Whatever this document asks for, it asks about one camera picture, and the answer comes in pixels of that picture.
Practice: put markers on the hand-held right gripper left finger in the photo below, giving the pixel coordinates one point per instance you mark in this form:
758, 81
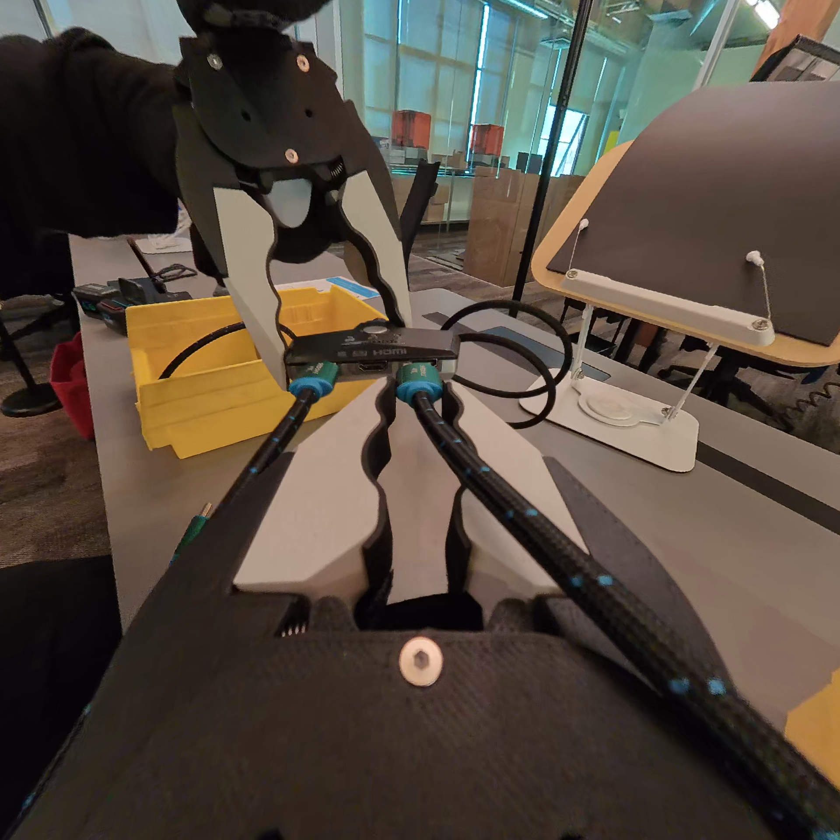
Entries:
321, 518

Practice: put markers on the white stand with wooden board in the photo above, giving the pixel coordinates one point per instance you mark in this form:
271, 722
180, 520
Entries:
722, 197

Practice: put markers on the white blue paper sheet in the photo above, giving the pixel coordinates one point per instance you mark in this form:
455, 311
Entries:
348, 287

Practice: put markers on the black vertical pole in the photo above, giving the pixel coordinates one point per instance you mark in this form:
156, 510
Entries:
556, 131

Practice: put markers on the red storage bin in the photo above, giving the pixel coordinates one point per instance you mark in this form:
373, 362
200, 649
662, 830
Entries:
72, 394

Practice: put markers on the large cardboard box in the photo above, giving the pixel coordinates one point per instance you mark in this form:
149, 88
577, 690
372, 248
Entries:
499, 229

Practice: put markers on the black battery charger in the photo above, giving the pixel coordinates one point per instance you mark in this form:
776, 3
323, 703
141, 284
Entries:
98, 308

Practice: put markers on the black hdmi switch box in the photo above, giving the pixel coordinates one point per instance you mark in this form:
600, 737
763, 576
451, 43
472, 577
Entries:
420, 341

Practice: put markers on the black battery pack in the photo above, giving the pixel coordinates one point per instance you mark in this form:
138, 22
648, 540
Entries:
151, 292

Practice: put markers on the black mesh office chair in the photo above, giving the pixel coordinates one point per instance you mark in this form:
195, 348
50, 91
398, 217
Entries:
420, 197

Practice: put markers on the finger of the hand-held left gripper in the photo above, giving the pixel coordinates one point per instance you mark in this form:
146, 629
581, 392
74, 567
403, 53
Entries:
384, 256
246, 262

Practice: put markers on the orange resin printer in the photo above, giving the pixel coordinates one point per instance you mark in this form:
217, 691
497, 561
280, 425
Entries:
411, 129
487, 141

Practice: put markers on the yellow plastic bin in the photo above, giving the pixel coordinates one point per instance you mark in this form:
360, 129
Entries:
817, 735
197, 420

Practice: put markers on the black floor stand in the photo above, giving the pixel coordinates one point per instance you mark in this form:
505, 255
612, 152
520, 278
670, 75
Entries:
29, 397

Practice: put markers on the teal desk hatch cover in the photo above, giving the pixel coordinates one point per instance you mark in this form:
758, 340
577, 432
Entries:
594, 373

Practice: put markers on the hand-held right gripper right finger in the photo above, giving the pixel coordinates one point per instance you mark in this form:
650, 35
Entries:
512, 459

